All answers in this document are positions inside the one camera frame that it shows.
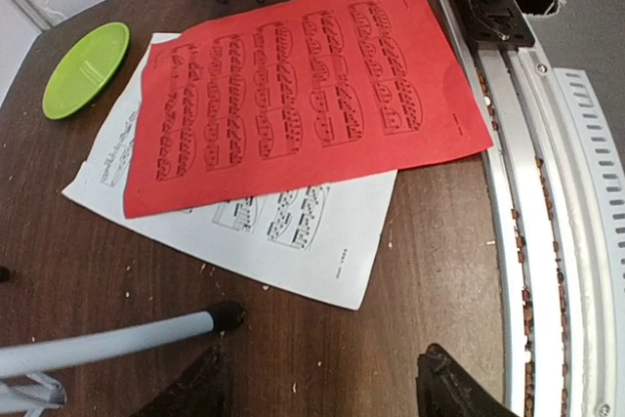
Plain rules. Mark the aluminium front rail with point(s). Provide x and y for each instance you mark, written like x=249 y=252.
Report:
x=556 y=184

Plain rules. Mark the red sheet music page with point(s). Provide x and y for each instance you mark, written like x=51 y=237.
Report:
x=297 y=94

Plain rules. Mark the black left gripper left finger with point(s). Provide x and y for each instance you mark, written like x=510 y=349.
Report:
x=203 y=389

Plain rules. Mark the white sheet music page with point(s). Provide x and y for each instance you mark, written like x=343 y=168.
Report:
x=318 y=242

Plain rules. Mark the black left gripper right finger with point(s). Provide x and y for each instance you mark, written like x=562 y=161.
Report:
x=445 y=389

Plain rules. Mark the green plate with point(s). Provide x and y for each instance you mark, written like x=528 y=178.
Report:
x=85 y=70

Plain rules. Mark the white perforated music stand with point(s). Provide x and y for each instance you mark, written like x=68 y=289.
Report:
x=26 y=387

